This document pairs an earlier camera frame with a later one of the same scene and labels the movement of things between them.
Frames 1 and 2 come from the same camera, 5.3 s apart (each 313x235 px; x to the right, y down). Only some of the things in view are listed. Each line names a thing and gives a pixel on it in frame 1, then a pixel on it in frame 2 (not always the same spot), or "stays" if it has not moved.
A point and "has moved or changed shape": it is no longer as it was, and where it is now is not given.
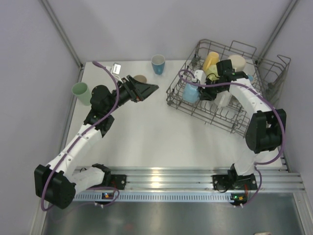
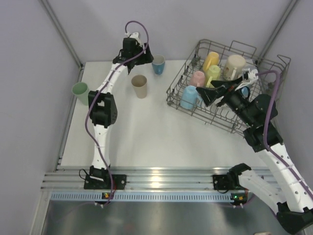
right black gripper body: (210, 91) -> (234, 99)
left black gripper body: (124, 94) -> (139, 60)
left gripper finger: (139, 90) -> (148, 57)
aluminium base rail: (194, 178) stays
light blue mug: (190, 93) has moved or changed shape
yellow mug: (212, 58) stays
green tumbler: (81, 91) stays
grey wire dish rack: (225, 85) stays
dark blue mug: (158, 61) stays
